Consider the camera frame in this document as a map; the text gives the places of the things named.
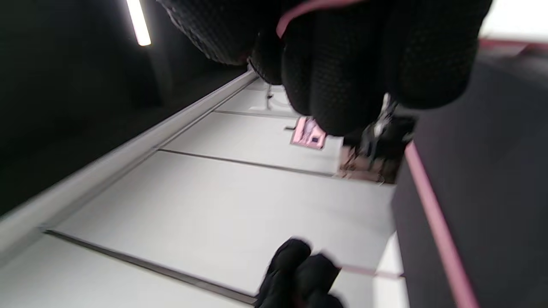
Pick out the person's left hand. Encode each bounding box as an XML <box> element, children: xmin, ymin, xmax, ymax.
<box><xmin>255</xmin><ymin>238</ymin><xmax>345</xmax><ymax>308</ymax></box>

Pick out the person's right hand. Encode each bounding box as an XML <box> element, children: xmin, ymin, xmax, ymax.
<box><xmin>156</xmin><ymin>0</ymin><xmax>494</xmax><ymax>136</ymax></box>

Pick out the pink ribbon bow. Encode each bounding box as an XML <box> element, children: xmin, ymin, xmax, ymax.
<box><xmin>276</xmin><ymin>0</ymin><xmax>548</xmax><ymax>308</ymax></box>

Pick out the black gift box lid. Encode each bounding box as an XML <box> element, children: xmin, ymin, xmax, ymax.
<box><xmin>391</xmin><ymin>41</ymin><xmax>548</xmax><ymax>308</ymax></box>

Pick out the large mounted monitor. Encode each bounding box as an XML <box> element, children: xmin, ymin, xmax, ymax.
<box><xmin>290</xmin><ymin>116</ymin><xmax>328</xmax><ymax>151</ymax></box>

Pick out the long ceiling light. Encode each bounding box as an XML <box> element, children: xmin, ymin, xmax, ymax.
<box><xmin>126</xmin><ymin>0</ymin><xmax>152</xmax><ymax>47</ymax></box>

